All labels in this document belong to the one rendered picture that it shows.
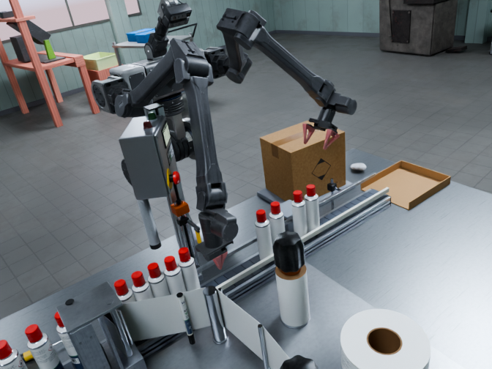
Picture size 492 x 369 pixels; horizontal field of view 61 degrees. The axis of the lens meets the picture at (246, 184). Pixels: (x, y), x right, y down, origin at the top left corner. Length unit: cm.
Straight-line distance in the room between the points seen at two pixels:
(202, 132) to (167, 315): 53
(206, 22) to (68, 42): 318
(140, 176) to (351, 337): 68
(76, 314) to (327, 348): 66
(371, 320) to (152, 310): 59
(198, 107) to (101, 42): 772
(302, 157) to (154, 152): 81
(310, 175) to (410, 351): 98
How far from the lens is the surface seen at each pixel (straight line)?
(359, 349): 107
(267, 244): 147
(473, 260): 167
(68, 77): 867
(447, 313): 145
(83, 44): 874
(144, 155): 115
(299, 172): 180
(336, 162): 192
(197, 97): 122
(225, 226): 114
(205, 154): 118
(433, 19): 775
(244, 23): 147
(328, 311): 134
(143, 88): 146
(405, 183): 207
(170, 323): 128
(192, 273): 134
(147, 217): 131
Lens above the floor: 185
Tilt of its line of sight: 28 degrees down
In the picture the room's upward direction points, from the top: 8 degrees counter-clockwise
